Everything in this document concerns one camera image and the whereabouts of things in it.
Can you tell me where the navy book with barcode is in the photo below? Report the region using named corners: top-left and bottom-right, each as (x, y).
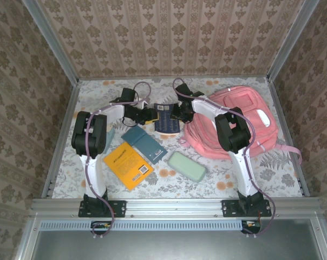
top-left (153, 102), bottom-right (182, 137)

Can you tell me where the teal flap notebook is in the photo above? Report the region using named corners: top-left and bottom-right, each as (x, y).
top-left (121, 126), bottom-right (166, 165)

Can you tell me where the pink student backpack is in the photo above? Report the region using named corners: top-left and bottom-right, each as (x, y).
top-left (179, 86), bottom-right (303, 165)

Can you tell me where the orange yellow book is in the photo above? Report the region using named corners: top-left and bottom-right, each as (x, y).
top-left (103, 141), bottom-right (155, 191)

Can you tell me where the pale green pencil case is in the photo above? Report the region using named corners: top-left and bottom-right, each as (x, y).
top-left (167, 151), bottom-right (207, 183)

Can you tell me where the floral table cloth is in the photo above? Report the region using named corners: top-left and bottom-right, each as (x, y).
top-left (51, 78), bottom-right (306, 200)

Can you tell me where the grey metal sheet panel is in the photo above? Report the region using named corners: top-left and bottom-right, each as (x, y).
top-left (30, 230), bottom-right (324, 260)

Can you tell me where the aluminium side rail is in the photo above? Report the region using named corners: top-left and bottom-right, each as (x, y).
top-left (41, 81), bottom-right (82, 200)
top-left (267, 80), bottom-right (310, 200)

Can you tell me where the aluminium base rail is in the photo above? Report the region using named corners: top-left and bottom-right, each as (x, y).
top-left (30, 197), bottom-right (320, 219)

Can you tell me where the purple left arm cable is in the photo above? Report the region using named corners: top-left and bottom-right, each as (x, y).
top-left (83, 81), bottom-right (153, 239)

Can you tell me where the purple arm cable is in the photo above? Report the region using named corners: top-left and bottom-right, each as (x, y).
top-left (173, 77), bottom-right (277, 239)
top-left (83, 81), bottom-right (153, 239)

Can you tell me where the grey slotted cable duct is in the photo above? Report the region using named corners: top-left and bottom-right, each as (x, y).
top-left (40, 219), bottom-right (261, 231)

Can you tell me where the aluminium frame post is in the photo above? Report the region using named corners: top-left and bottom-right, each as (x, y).
top-left (20, 0), bottom-right (80, 85)
top-left (266, 0), bottom-right (320, 82)

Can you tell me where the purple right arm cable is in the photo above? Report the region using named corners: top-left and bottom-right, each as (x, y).
top-left (173, 77), bottom-right (277, 239)

